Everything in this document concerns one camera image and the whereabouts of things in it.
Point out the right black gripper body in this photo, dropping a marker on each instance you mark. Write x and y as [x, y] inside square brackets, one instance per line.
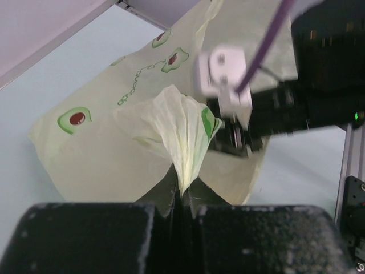
[279, 110]

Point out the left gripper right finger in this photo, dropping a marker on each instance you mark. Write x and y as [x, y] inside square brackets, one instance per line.
[225, 238]

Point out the pale yellow plastic bag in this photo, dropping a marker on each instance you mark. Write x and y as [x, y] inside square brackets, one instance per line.
[113, 139]

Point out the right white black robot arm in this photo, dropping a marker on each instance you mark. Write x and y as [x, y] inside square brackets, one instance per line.
[328, 43]

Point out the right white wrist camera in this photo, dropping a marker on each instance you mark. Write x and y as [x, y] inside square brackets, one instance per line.
[217, 75]

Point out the aluminium frame rails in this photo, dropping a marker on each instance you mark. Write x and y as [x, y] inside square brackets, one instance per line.
[352, 164]

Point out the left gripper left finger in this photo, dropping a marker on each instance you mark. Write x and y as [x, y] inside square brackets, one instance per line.
[136, 237]

